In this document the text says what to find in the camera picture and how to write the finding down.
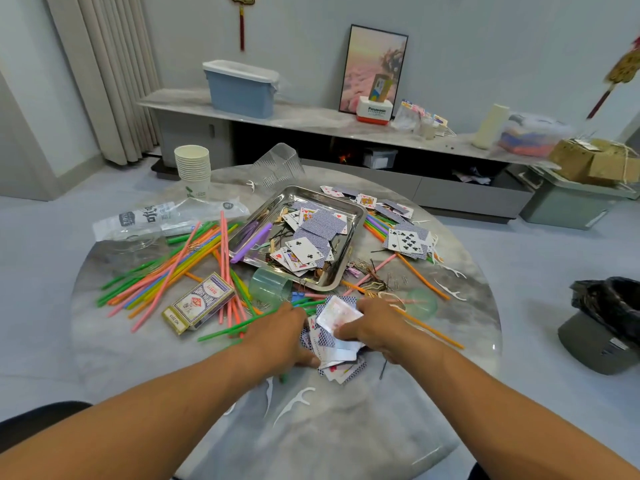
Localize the cream paper roll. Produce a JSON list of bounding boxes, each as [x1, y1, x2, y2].
[[473, 103, 512, 150]]

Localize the pile of playing cards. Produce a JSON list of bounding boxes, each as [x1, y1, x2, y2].
[[268, 183, 436, 386]]

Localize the person's right forearm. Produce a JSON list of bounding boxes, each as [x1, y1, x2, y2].
[[385, 319, 640, 480]]

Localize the trash bin with black bag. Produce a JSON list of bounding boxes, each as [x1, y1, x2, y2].
[[557, 277, 640, 376]]

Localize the white box in cabinet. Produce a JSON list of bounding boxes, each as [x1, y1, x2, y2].
[[363, 147, 399, 171]]

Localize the pile of floss picks and clips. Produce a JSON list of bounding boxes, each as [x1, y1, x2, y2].
[[340, 259, 421, 311]]

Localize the red gold string wall hanging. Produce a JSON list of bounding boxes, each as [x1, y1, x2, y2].
[[586, 37, 640, 121]]

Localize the blue storage box white lid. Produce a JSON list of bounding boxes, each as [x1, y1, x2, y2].
[[202, 59, 281, 120]]

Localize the clear round plastic bowl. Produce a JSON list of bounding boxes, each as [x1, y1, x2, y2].
[[105, 229, 161, 254]]

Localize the person's right hand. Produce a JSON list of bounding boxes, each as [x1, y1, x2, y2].
[[332, 295, 421, 366]]

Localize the pile of colourful straws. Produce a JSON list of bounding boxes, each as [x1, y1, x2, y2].
[[95, 209, 466, 351]]

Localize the clear bag of snacks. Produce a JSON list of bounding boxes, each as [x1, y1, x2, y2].
[[395, 99, 431, 133]]

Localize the loose papers in cabinet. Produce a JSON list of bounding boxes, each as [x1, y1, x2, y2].
[[452, 169, 493, 186]]

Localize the cardboard box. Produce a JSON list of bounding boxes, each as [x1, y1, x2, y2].
[[548, 137, 640, 188]]

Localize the group of white paper cups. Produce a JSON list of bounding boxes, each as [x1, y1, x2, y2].
[[173, 145, 212, 199]]

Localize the beige curtain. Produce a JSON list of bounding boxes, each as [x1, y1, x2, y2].
[[45, 0, 163, 166]]

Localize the small colourful box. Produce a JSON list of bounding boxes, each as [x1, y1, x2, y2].
[[369, 75, 393, 101]]

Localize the grey cabinet with marble top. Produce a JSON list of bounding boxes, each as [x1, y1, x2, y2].
[[137, 87, 561, 221]]

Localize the person's left hand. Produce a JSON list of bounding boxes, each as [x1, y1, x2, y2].
[[235, 303, 321, 381]]

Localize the clear ribbed organizer box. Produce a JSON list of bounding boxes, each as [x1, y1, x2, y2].
[[250, 141, 306, 188]]

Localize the white and red small box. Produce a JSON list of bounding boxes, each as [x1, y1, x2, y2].
[[356, 97, 394, 125]]

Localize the translucent green plastic cup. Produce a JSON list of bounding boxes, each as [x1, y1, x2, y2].
[[248, 267, 293, 311]]

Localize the clear storage box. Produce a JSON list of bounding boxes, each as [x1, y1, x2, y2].
[[500, 113, 576, 159]]

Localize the framed pink picture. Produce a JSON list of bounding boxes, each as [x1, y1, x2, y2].
[[339, 25, 409, 116]]

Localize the colourful matchbox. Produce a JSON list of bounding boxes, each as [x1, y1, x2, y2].
[[162, 273, 236, 336]]

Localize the metal tray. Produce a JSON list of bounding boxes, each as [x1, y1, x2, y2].
[[232, 185, 368, 293]]

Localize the grey green storage bin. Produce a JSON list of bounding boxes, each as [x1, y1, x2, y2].
[[520, 165, 640, 231]]

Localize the person's left forearm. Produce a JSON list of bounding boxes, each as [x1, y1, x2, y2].
[[0, 339, 286, 480]]

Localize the clear printed plastic bag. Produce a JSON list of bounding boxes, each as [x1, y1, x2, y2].
[[92, 195, 251, 244]]

